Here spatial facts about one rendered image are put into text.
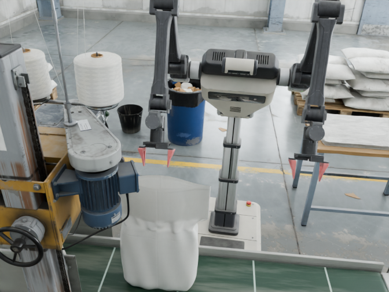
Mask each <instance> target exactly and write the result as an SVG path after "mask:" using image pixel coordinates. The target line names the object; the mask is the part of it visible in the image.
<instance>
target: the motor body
mask: <svg viewBox="0 0 389 292"><path fill-rule="evenodd" d="M117 170H118V164H117V165H115V166H114V167H112V168H110V169H109V170H107V171H105V172H103V173H98V174H89V173H85V172H83V171H80V170H76V169H75V171H76V173H75V174H76V179H78V181H79V182H80V181H81V185H82V193H83V194H82V193H81V191H80V195H79V200H80V207H81V211H80V212H81V213H82V217H83V220H84V222H85V223H86V224H87V225H88V226H89V227H91V228H94V229H105V228H109V227H111V226H113V225H115V224H116V223H117V222H118V221H119V220H120V218H121V216H122V199H121V197H120V196H119V195H118V184H117V177H116V172H117ZM79 189H80V183H79Z"/></svg>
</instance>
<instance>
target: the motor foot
mask: <svg viewBox="0 0 389 292"><path fill-rule="evenodd" d="M75 173H76V171H75V170H70V169H67V165H66V164H63V165H62V167H61V168H60V170H59V171H58V172H57V174H56V175H55V176H54V178H53V179H52V181H51V184H52V190H53V195H54V199H55V200H56V201H58V199H59V197H62V196H71V195H80V191H81V193H82V185H81V181H80V182H79V181H78V179H76V174H75ZM79 183H80V189H79ZM82 194H83V193H82Z"/></svg>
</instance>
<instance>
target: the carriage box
mask: <svg viewBox="0 0 389 292"><path fill-rule="evenodd" d="M39 135H40V139H41V144H42V150H43V155H44V159H45V164H46V170H47V175H48V177H47V178H46V180H45V181H44V182H41V181H31V182H27V181H13V180H0V228H2V227H11V225H12V224H13V223H14V221H15V220H17V219H19V218H20V217H22V216H31V217H34V218H36V219H38V220H39V221H40V222H41V223H42V224H43V225H44V227H45V233H44V237H43V239H42V240H41V245H42V247H43V248H44V249H56V250H61V249H62V248H63V243H64V241H65V239H66V238H67V236H68V234H69V232H70V230H71V229H70V230H69V232H68V234H67V236H66V238H65V239H64V238H63V229H64V227H65V226H66V224H67V222H68V220H69V218H70V217H71V221H72V226H73V225H74V223H75V221H76V219H77V217H78V215H79V213H80V211H81V207H80V200H79V195H71V196H62V197H59V199H58V201H56V200H55V199H54V195H53V190H52V184H51V181H52V179H53V178H54V176H55V175H56V174H57V172H58V171H59V170H60V168H61V167H62V165H63V164H66V165H67V169H70V170H75V168H73V167H72V166H71V164H70V162H69V157H68V149H67V141H66V134H57V133H42V132H39ZM2 189H5V190H12V191H26V192H39V193H46V197H47V202H45V200H43V202H42V203H41V205H40V206H39V207H38V209H36V210H33V209H20V208H13V207H6V205H5V201H4V199H3V195H2V191H1V190H2ZM71 228H72V227H71ZM0 244H1V245H3V244H7V245H11V244H10V243H8V242H7V241H6V240H5V239H3V238H2V237H1V236H0Z"/></svg>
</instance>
